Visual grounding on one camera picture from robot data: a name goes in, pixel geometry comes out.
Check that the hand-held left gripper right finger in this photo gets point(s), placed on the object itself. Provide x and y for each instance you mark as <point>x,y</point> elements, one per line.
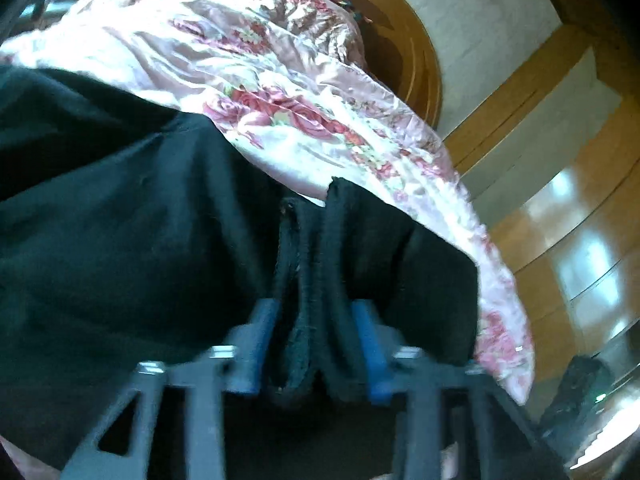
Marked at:
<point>372,355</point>

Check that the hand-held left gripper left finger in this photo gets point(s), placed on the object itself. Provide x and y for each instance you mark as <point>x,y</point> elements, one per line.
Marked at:
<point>260,345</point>

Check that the black embroidered pants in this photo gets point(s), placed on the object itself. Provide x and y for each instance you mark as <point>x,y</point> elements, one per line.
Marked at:
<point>140,235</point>

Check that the glossy wooden wardrobe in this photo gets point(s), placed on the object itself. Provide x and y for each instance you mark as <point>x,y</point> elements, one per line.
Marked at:
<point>565,220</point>

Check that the pink floral quilt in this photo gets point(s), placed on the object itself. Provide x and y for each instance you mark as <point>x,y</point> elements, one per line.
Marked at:
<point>280,70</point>

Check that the wooden arched headboard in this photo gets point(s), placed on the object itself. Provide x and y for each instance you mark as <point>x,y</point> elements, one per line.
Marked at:
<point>400,50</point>

